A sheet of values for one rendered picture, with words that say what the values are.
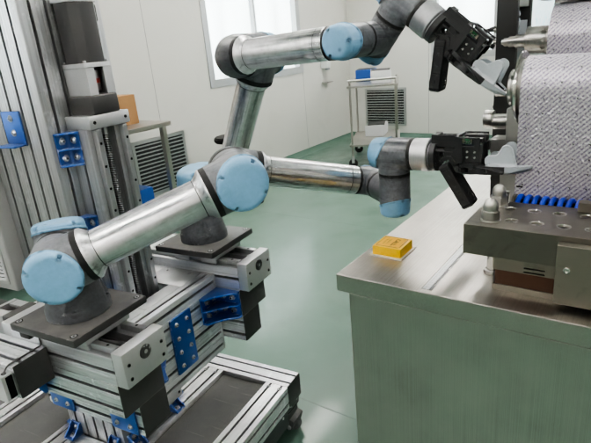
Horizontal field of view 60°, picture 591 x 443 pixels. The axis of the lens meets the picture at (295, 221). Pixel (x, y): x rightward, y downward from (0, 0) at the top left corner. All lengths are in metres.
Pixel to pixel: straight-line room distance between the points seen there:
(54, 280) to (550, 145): 1.02
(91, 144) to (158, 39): 3.65
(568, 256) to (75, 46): 1.17
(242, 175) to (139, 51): 3.85
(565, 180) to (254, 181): 0.63
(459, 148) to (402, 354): 0.46
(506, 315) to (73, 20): 1.16
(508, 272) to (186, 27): 4.55
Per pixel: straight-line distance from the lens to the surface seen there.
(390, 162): 1.22
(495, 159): 1.15
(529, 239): 1.00
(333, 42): 1.14
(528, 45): 1.42
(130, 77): 4.77
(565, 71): 1.13
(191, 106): 5.21
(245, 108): 1.54
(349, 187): 1.33
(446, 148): 1.19
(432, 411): 1.19
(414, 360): 1.13
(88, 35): 1.42
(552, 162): 1.15
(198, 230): 1.60
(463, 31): 1.17
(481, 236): 1.02
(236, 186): 1.07
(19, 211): 1.63
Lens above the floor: 1.38
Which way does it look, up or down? 19 degrees down
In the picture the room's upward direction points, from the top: 5 degrees counter-clockwise
